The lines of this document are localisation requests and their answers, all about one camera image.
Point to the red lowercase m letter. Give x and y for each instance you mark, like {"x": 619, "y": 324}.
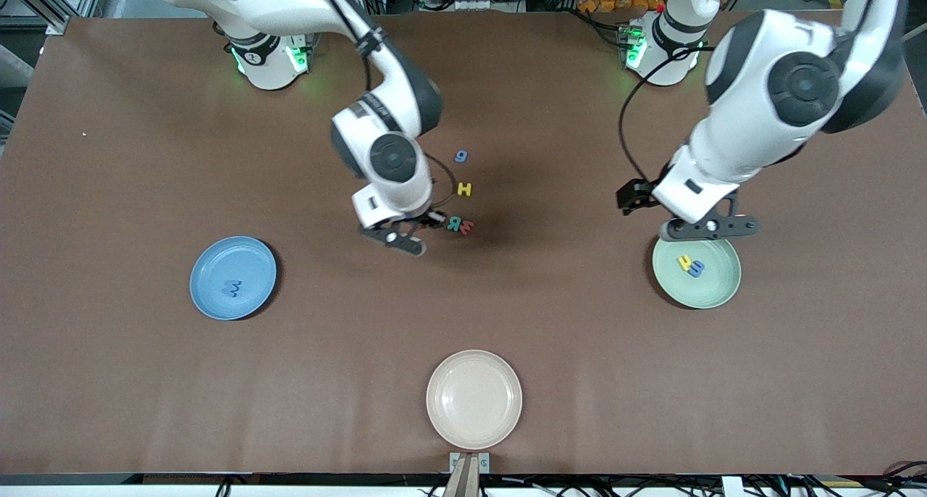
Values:
{"x": 468, "y": 227}

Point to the yellow lowercase h letter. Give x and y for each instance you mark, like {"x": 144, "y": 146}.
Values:
{"x": 683, "y": 262}

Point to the blue lowercase m letter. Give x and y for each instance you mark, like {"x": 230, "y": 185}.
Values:
{"x": 697, "y": 269}

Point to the beige plate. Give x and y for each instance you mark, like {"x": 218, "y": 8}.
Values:
{"x": 474, "y": 400}

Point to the white tag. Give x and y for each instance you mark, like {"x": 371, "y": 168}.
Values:
{"x": 732, "y": 487}

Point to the blue plate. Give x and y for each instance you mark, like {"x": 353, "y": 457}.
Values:
{"x": 253, "y": 265}

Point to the aluminium frame profile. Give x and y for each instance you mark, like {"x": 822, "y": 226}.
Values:
{"x": 58, "y": 24}

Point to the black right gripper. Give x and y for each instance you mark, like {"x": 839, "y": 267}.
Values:
{"x": 422, "y": 222}

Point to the teal uppercase R letter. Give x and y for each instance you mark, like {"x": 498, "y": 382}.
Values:
{"x": 454, "y": 224}

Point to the green plate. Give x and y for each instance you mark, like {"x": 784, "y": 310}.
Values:
{"x": 717, "y": 290}

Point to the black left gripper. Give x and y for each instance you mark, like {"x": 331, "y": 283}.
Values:
{"x": 637, "y": 193}

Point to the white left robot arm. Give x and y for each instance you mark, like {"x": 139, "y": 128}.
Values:
{"x": 731, "y": 135}

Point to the grey metal camera mount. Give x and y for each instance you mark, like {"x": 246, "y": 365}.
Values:
{"x": 469, "y": 475}

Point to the blue uppercase M letter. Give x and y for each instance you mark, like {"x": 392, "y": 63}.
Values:
{"x": 232, "y": 289}

